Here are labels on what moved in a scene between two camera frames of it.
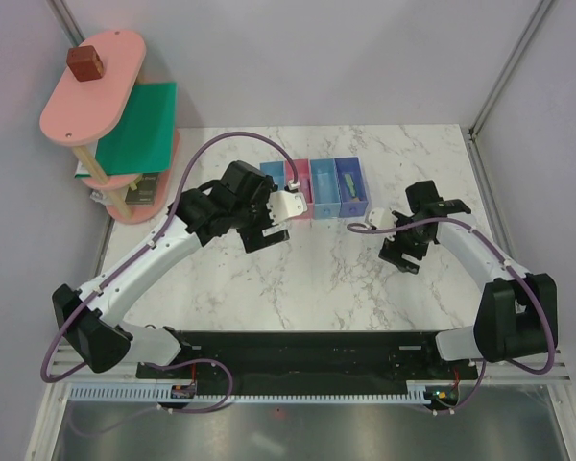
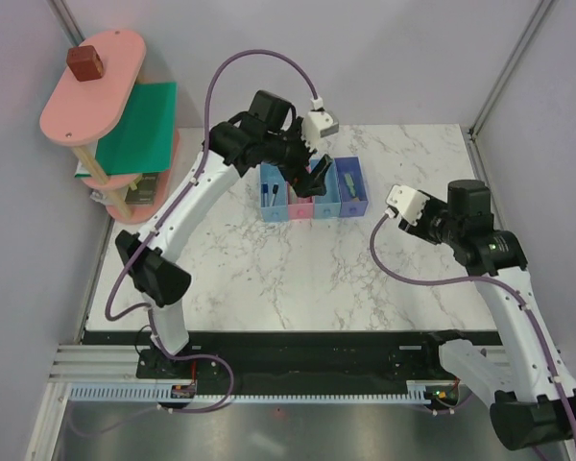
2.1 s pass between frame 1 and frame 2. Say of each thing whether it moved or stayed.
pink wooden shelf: stayed
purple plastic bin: stayed
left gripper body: moved
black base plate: stayed
